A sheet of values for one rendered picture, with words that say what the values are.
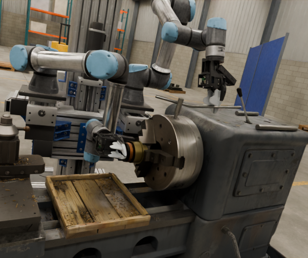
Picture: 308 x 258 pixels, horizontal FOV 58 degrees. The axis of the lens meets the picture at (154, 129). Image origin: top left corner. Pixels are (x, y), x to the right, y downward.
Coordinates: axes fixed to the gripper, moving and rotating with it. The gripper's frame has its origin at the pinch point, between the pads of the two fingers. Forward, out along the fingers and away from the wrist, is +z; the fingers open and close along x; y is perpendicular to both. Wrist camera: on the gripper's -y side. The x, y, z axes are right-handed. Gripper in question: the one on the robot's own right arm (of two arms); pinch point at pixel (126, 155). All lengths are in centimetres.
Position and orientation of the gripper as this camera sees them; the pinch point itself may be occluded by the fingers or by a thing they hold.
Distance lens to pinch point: 106.0
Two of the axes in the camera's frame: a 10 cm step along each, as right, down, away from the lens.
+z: 4.8, 3.3, -8.2
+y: -8.5, -0.5, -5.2
